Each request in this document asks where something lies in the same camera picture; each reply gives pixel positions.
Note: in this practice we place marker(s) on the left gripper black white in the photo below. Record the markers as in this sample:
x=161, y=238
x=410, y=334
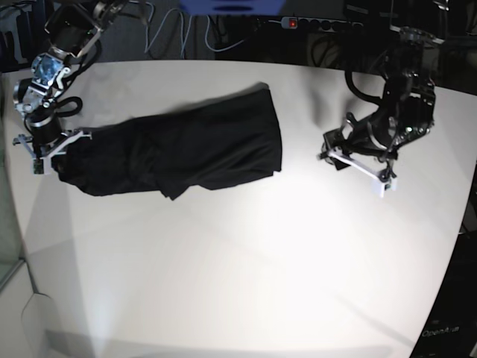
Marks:
x=360, y=137

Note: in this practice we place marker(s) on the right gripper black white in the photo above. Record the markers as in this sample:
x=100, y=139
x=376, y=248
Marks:
x=48, y=138

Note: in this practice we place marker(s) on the dark navy long-sleeve T-shirt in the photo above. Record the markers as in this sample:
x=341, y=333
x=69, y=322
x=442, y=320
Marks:
x=214, y=144

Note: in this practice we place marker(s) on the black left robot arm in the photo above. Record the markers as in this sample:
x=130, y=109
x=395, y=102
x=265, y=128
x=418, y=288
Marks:
x=404, y=113

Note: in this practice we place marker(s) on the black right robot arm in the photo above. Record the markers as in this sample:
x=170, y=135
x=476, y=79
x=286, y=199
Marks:
x=72, y=30

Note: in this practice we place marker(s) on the blue plastic bin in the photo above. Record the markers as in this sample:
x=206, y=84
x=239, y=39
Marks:
x=232, y=7

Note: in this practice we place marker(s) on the black OpenArm labelled case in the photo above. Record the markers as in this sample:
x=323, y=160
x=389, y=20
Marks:
x=450, y=330

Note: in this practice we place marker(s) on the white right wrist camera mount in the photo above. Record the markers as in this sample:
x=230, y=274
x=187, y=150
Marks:
x=41, y=166

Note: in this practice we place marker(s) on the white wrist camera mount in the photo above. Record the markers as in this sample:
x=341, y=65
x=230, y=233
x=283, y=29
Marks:
x=381, y=187
x=41, y=166

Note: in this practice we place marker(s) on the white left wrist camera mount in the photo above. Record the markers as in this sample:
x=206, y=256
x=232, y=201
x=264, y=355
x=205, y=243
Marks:
x=381, y=187

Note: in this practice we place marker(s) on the black power strip red switch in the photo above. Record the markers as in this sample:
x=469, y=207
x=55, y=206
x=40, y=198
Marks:
x=319, y=25

